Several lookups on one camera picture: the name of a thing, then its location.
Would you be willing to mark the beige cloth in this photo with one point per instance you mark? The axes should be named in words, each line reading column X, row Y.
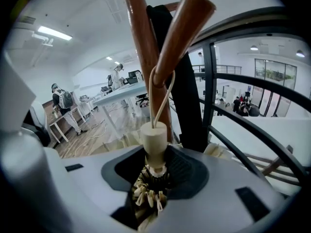
column 154, row 139

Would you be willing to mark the white framed wooden desk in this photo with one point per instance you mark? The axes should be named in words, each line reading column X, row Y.
column 54, row 121

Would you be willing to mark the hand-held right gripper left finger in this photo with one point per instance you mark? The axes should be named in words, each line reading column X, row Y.
column 85, row 186

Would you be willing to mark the glass doors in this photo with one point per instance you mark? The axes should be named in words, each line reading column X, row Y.
column 274, row 86

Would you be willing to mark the black hanging bag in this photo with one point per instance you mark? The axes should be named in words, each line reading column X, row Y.
column 187, row 93

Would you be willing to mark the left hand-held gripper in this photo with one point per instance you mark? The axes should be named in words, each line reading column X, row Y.
column 22, row 178

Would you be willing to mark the black metal railing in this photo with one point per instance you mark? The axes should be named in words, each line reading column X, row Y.
column 255, row 84

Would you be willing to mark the light blue table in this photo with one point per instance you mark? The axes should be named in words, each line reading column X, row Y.
column 121, row 94

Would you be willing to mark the black office chair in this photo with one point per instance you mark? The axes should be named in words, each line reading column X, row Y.
column 142, row 98

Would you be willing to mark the brown wooden coat rack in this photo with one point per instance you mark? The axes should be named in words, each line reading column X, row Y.
column 184, row 33

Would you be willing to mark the long ceiling light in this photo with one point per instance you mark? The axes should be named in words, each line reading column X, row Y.
column 54, row 33

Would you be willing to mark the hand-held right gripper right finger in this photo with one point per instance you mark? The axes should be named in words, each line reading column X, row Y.
column 218, row 210

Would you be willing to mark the round pendant lamp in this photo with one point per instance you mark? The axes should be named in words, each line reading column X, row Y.
column 254, row 48
column 300, row 54

